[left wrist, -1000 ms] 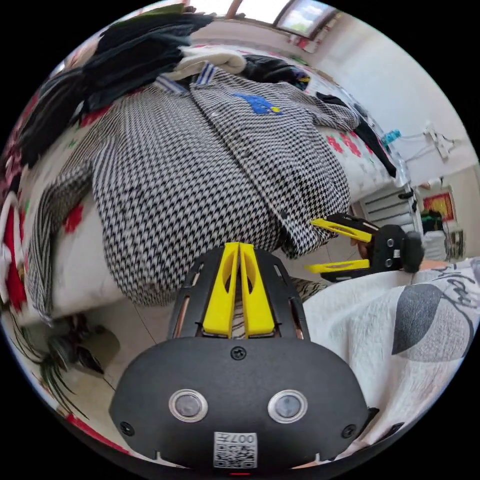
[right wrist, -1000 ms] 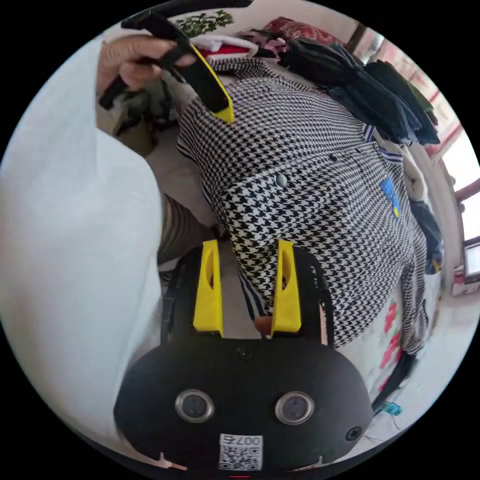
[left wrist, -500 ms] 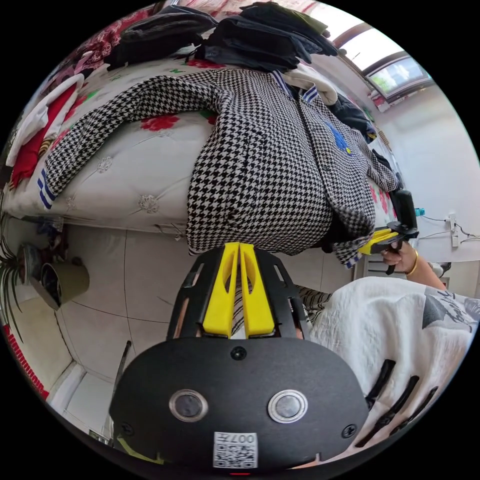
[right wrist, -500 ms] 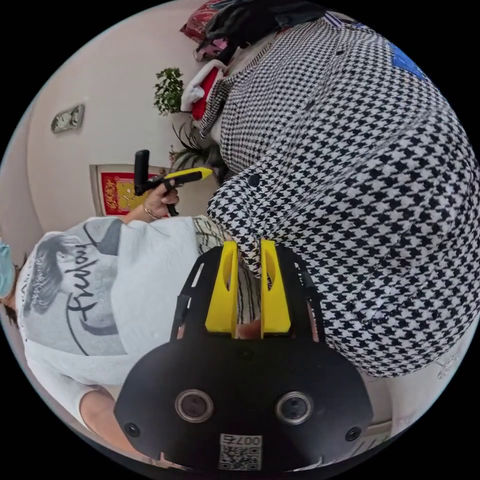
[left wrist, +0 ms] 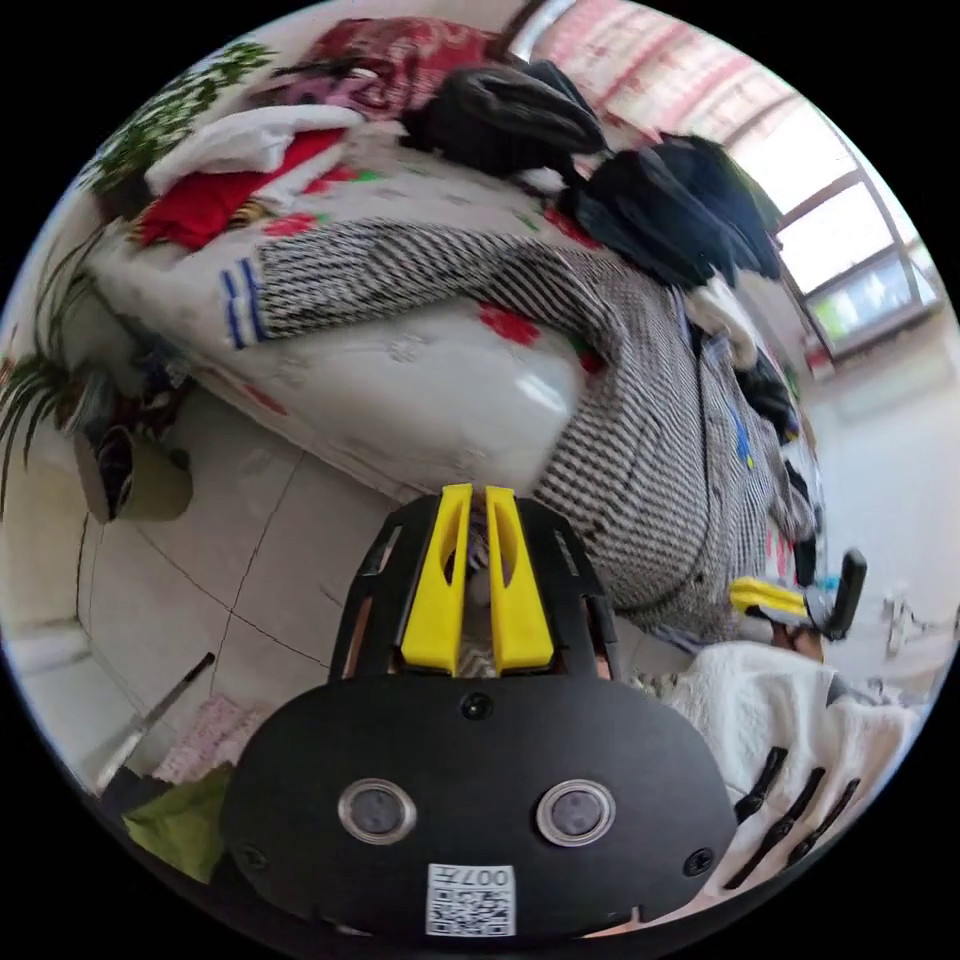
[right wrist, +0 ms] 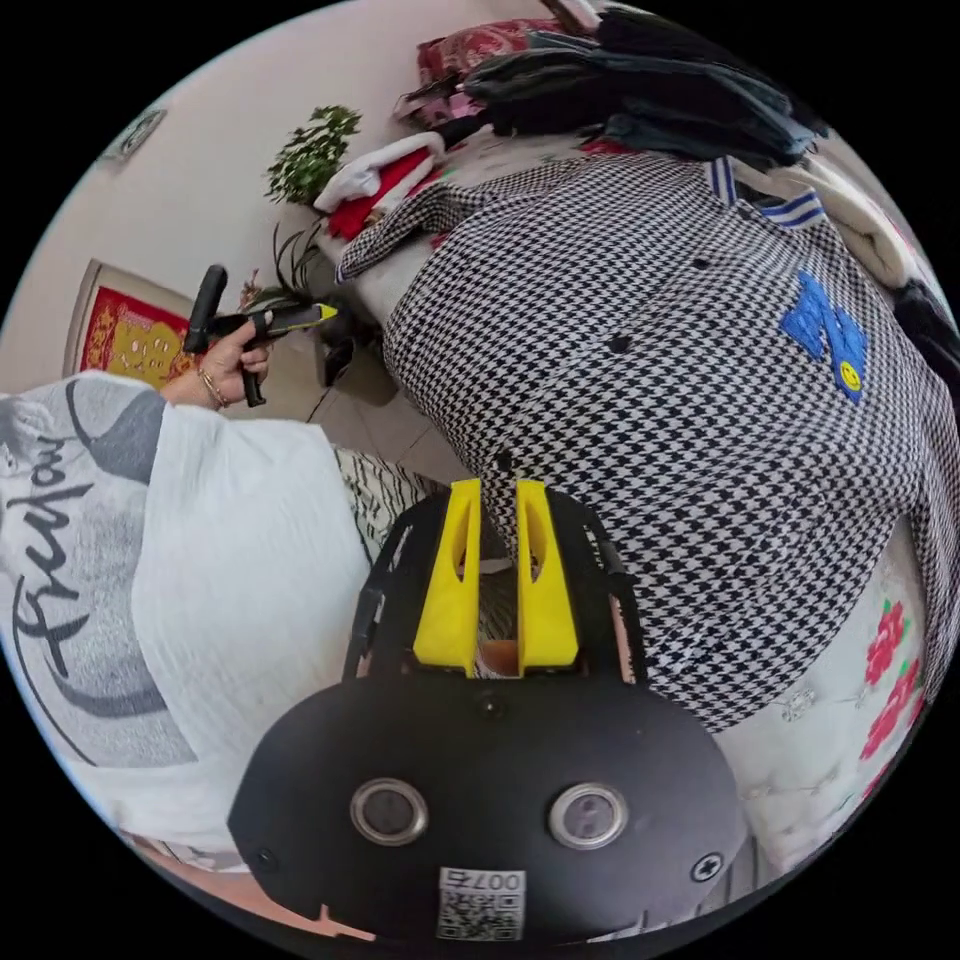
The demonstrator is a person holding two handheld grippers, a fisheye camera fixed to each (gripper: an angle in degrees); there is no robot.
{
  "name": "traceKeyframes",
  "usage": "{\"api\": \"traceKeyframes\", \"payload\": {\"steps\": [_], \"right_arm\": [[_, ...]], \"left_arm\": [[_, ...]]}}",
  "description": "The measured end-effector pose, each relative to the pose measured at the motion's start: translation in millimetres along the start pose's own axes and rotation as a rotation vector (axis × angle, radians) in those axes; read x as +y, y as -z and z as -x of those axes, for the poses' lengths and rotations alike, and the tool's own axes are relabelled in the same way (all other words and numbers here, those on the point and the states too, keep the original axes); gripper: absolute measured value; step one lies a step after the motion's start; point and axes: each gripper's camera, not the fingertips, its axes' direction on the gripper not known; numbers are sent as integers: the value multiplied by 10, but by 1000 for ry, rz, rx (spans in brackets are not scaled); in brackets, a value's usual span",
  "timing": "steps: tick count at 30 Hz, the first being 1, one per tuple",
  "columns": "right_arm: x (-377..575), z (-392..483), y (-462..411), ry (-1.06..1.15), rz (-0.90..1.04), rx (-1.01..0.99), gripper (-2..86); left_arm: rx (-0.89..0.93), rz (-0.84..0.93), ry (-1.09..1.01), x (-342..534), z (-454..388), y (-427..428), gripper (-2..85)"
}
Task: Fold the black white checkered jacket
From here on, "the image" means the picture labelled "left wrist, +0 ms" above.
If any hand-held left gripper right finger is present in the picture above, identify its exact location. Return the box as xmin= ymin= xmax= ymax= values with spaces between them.
xmin=485 ymin=486 xmax=554 ymax=673

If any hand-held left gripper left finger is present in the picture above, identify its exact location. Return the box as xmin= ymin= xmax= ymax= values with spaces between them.
xmin=400 ymin=484 xmax=475 ymax=675

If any black white checkered jacket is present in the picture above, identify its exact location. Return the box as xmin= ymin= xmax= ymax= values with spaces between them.
xmin=257 ymin=223 xmax=820 ymax=640

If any person's right hand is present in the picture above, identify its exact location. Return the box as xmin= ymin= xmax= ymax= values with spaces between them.
xmin=770 ymin=620 xmax=828 ymax=664

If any bed with white flowered sheet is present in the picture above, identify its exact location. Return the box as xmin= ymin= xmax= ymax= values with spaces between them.
xmin=88 ymin=112 xmax=759 ymax=526

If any window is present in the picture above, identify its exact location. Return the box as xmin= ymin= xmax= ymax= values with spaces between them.
xmin=728 ymin=128 xmax=949 ymax=363

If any pile of dark clothes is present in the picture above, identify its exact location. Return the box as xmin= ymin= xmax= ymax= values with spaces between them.
xmin=401 ymin=58 xmax=820 ymax=451

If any potted plant with long leaves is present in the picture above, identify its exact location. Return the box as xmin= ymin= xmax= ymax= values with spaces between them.
xmin=0 ymin=224 xmax=195 ymax=526

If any pile of red white clothes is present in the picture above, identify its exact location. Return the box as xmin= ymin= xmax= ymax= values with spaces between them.
xmin=138 ymin=103 xmax=367 ymax=253

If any red patterned blanket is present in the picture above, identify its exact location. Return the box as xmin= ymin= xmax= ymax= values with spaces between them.
xmin=299 ymin=16 xmax=519 ymax=125

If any leafy green plant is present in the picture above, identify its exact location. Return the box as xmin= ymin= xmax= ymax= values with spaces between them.
xmin=88 ymin=38 xmax=280 ymax=220

